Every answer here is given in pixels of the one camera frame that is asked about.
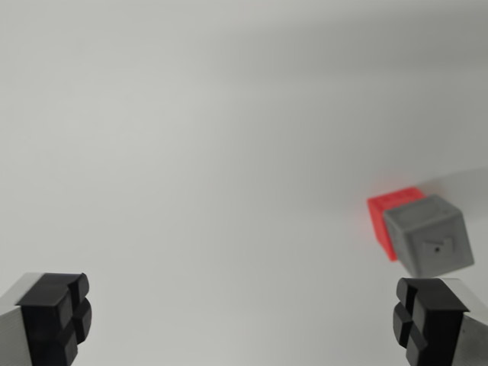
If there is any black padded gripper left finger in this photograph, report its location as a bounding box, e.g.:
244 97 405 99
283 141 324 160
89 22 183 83
0 271 93 366

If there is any red embossed toy cube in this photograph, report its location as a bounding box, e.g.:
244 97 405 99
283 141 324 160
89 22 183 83
367 186 426 262

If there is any grey embossed toy cube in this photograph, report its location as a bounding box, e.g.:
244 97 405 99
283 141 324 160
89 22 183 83
383 193 476 278

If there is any black padded gripper right finger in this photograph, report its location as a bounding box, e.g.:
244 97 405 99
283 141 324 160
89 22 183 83
392 277 488 366

